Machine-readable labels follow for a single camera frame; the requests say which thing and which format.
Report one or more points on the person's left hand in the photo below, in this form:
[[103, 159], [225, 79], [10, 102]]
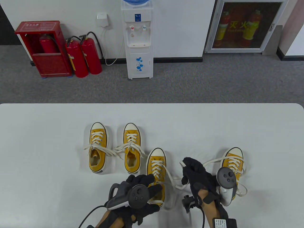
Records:
[[142, 179]]

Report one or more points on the person's right hand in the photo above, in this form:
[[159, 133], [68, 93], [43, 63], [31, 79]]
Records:
[[197, 175]]

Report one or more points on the white shoe lace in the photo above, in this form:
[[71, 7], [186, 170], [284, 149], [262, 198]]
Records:
[[97, 136], [131, 139], [234, 163]]

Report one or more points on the person's left forearm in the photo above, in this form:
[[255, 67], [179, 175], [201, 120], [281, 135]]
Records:
[[114, 220]]

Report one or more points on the person's right forearm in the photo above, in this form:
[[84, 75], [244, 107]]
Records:
[[211, 211]]

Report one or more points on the grey tracking controller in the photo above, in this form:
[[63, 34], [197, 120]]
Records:
[[225, 177], [139, 196]]

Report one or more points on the black labelled box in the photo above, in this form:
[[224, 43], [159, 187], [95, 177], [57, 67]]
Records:
[[224, 223]]

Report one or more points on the white water dispenser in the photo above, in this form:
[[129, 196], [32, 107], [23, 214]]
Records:
[[139, 59]]

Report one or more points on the red fire extinguisher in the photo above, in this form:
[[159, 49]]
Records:
[[47, 46], [77, 59], [91, 57]]

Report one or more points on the red fire extinguisher cabinet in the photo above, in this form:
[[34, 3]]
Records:
[[52, 64]]

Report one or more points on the glass door fire cabinet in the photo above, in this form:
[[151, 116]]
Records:
[[249, 28]]

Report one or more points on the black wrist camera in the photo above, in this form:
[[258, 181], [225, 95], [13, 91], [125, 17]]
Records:
[[187, 203]]

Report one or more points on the white wall box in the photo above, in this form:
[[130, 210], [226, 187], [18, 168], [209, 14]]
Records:
[[103, 20]]

